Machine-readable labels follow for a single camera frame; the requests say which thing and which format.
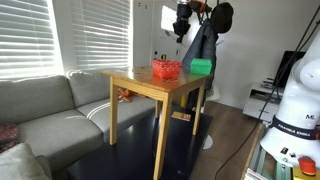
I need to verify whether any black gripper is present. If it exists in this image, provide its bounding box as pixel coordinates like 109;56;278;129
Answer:
173;0;192;43

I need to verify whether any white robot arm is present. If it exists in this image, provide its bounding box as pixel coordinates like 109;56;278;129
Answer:
173;0;320;166

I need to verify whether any dark blue puffer jacket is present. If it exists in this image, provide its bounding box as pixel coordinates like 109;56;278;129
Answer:
182;19;217;91

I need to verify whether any white door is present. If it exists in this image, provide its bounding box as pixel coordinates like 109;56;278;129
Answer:
152;0;185;61

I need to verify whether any red plastic basket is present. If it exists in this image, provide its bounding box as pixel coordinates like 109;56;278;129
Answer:
152;60;182;79

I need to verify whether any green plastic box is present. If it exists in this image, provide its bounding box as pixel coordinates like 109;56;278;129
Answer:
190;58;212;75

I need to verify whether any black hat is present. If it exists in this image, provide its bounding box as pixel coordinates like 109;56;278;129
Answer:
213;2;234;34

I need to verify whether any light wooden table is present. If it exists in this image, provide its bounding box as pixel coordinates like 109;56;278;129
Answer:
101;66;209;180

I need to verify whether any orange plush toy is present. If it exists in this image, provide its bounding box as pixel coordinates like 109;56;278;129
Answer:
117;88;136;102

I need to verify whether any orange card box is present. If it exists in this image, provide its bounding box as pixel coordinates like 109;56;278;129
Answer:
171;111;191;121

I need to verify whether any right window blind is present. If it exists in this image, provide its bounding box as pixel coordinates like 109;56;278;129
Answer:
71;0;132;69

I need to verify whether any window blind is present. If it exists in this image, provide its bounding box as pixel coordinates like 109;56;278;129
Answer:
0;0;63;79
71;0;132;69

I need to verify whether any white TV cabinet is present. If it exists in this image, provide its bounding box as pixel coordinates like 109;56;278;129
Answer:
243;83;283;124

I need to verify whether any black monitor screen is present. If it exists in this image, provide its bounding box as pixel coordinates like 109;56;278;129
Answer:
273;51;305;88

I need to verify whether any dark blue rug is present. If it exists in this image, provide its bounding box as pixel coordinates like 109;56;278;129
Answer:
67;114;213;180

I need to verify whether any grey fabric sofa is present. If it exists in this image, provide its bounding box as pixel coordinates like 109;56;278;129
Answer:
0;69;158;180

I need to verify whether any left window blind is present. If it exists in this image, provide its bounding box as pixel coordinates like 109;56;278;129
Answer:
0;0;63;79

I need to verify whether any red emergency stop button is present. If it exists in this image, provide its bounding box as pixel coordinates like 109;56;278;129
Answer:
298;156;316;176

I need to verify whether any patterned red cushion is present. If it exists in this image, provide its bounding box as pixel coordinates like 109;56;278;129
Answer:
0;123;20;153

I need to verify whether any grey throw pillow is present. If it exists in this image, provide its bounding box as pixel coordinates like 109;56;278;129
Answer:
0;143;52;180

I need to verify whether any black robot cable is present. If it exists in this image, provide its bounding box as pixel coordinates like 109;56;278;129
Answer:
214;6;320;180

